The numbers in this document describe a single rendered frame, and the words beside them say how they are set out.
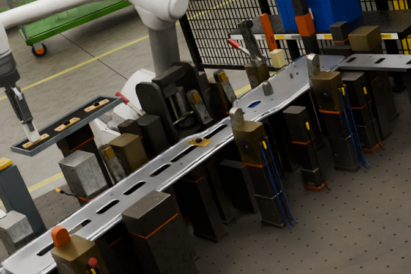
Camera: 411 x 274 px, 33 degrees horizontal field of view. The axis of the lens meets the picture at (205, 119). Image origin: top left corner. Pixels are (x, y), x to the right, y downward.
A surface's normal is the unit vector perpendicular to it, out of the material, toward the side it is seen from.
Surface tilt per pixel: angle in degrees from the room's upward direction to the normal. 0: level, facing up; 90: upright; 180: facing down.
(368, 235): 0
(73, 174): 90
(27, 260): 0
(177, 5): 111
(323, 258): 0
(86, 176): 90
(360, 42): 90
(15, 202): 90
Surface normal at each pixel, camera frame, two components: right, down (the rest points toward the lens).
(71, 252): -0.31, -0.88
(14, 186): 0.65, 0.08
